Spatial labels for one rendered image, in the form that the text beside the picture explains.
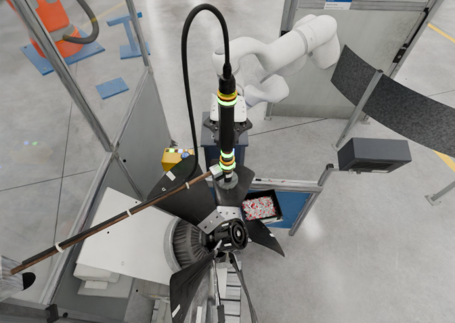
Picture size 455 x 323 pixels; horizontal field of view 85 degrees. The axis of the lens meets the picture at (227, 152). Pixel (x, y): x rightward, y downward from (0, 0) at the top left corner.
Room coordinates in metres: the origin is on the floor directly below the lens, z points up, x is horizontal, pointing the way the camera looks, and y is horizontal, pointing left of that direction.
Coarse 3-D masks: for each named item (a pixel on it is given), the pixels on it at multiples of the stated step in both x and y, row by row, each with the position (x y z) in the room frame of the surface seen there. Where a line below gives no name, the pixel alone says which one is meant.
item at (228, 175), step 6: (228, 66) 0.42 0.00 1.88; (228, 72) 0.42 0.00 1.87; (222, 78) 0.42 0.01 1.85; (228, 78) 0.42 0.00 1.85; (234, 78) 0.43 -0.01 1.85; (222, 84) 0.41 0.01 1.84; (228, 84) 0.41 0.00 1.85; (234, 84) 0.42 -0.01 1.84; (222, 90) 0.41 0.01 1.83; (228, 90) 0.41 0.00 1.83; (234, 90) 0.42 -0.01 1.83; (228, 174) 0.41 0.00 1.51; (228, 180) 0.41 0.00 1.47
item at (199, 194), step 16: (192, 160) 0.52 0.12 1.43; (176, 176) 0.46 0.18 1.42; (160, 192) 0.40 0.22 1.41; (192, 192) 0.42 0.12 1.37; (208, 192) 0.44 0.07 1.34; (160, 208) 0.36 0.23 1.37; (176, 208) 0.37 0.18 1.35; (192, 208) 0.38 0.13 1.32; (208, 208) 0.39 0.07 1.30; (192, 224) 0.35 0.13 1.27
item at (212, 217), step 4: (216, 212) 0.39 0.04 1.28; (208, 216) 0.38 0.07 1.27; (212, 216) 0.38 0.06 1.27; (216, 216) 0.38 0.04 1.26; (220, 216) 0.38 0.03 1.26; (204, 220) 0.36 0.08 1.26; (208, 220) 0.36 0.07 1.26; (212, 220) 0.37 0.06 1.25; (216, 220) 0.37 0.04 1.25; (220, 220) 0.37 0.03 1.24; (200, 224) 0.35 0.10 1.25; (204, 224) 0.35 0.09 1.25; (208, 224) 0.35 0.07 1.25; (212, 224) 0.36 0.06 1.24; (216, 224) 0.36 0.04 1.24; (200, 228) 0.34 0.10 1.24; (208, 228) 0.34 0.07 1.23; (212, 228) 0.35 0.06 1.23; (208, 232) 0.33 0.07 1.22
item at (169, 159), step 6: (174, 150) 0.84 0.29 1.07; (192, 150) 0.84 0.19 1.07; (162, 156) 0.80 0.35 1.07; (168, 156) 0.80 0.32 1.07; (174, 156) 0.80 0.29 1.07; (180, 156) 0.80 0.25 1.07; (162, 162) 0.76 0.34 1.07; (168, 162) 0.76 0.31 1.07; (174, 162) 0.76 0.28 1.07; (168, 168) 0.76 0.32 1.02
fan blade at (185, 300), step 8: (208, 256) 0.22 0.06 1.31; (192, 264) 0.18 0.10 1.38; (200, 264) 0.19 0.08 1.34; (208, 264) 0.21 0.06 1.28; (176, 272) 0.15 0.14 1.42; (184, 272) 0.16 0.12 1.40; (192, 272) 0.16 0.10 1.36; (200, 272) 0.17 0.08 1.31; (176, 280) 0.13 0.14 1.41; (184, 280) 0.14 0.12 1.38; (192, 280) 0.15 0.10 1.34; (200, 280) 0.16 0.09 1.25; (176, 288) 0.12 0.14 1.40; (184, 288) 0.12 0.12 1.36; (192, 288) 0.13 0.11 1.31; (176, 296) 0.10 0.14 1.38; (184, 296) 0.11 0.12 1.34; (192, 296) 0.12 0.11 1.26; (176, 304) 0.08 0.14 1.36; (184, 304) 0.09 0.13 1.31; (184, 312) 0.07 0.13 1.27; (176, 320) 0.05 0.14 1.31
